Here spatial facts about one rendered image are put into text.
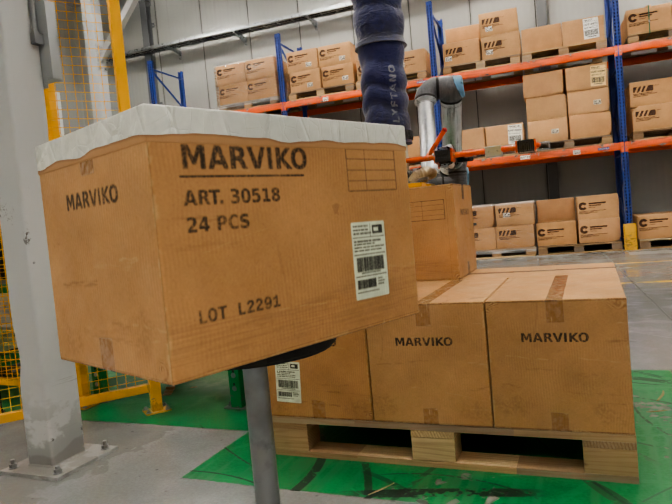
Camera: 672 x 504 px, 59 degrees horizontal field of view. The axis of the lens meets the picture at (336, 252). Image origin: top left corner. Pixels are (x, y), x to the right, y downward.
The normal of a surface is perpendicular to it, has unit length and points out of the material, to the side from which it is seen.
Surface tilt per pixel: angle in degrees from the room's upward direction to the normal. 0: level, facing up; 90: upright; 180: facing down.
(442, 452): 90
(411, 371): 90
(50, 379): 90
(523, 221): 91
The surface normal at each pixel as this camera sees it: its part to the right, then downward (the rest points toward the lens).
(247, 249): 0.72, -0.03
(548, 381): -0.39, 0.08
